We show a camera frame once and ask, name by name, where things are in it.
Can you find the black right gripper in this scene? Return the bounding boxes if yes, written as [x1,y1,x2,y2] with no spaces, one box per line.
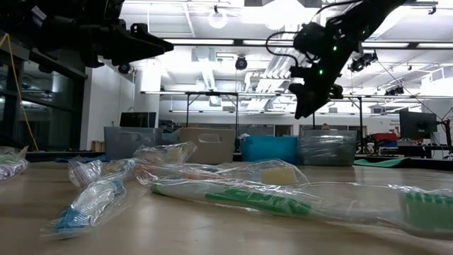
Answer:
[288,45,355,120]

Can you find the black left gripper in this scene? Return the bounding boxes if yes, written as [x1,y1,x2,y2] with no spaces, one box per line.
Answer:
[38,16,174,68]

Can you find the smoky transparent plastic bin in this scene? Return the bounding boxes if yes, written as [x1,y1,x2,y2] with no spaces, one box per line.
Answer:
[103,126,180,161]
[297,130,357,166]

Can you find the teal plastic bin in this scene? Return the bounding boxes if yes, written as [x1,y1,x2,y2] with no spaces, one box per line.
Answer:
[239,135,299,165]

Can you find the long ceiling light strip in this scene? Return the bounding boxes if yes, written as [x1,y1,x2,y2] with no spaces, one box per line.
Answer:
[360,42,411,49]
[164,38,235,46]
[416,42,453,50]
[242,39,297,47]

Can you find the black track light cluster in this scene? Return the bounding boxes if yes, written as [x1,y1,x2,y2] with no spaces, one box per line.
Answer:
[384,85,406,96]
[348,50,379,74]

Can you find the black computer monitor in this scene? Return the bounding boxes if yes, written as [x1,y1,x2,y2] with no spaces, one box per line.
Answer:
[399,110,438,140]
[119,111,157,128]

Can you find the red storage bin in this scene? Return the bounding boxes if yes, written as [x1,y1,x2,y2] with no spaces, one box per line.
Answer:
[367,132,399,142]

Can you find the green plastic lid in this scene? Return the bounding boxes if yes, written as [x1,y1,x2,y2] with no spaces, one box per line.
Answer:
[353,157,413,169]

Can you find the white plastic bin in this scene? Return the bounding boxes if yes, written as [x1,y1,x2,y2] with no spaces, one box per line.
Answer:
[178,127,236,165]

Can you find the black gantry frame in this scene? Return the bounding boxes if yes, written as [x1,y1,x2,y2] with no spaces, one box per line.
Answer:
[140,91,241,136]
[310,93,365,142]

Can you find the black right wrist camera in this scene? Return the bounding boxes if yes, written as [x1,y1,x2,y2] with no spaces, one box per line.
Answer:
[292,22,332,60]

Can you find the black right camera cable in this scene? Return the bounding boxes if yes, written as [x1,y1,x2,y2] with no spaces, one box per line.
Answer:
[265,30,302,57]

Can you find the round ring ceiling lamp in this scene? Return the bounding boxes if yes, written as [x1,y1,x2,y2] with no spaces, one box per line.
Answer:
[207,8,228,29]

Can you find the yellow hanging cable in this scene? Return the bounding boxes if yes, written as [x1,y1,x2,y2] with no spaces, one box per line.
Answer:
[1,33,40,152]

